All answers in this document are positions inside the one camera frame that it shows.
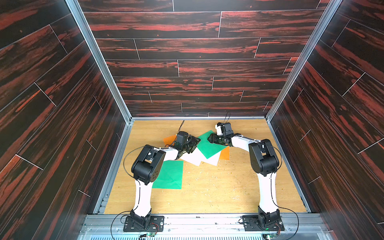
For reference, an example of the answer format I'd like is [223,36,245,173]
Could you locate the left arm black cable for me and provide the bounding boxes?
[122,145,148,181]

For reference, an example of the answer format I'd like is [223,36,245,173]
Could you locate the pale yellow paper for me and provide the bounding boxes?
[181,149,205,166]
[202,152,221,166]

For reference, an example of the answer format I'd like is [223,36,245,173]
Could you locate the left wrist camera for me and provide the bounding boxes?
[174,131,192,149]

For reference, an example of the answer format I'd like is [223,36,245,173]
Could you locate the right orange paper sheet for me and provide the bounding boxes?
[219,147,230,161]

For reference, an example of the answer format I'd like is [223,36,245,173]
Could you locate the front aluminium frame rail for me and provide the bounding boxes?
[78,213,334,240]

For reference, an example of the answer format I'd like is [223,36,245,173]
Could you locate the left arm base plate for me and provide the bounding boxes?
[123,215,165,233]

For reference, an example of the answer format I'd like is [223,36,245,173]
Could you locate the green paper sheet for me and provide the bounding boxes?
[153,161,184,190]
[197,131,227,159]

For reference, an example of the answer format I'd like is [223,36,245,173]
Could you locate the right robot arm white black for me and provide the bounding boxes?
[208,134,284,231]

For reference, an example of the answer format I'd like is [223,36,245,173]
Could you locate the orange paper sheet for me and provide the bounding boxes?
[219,147,230,161]
[163,135,177,146]

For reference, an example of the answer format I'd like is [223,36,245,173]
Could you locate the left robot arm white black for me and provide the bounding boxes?
[130,135,201,230]

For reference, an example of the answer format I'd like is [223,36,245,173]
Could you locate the left orange paper sheet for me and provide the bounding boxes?
[163,135,177,146]

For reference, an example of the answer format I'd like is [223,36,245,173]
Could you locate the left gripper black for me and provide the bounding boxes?
[180,135,201,154]

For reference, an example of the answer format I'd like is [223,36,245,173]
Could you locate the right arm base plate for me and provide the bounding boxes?
[240,214,285,232]

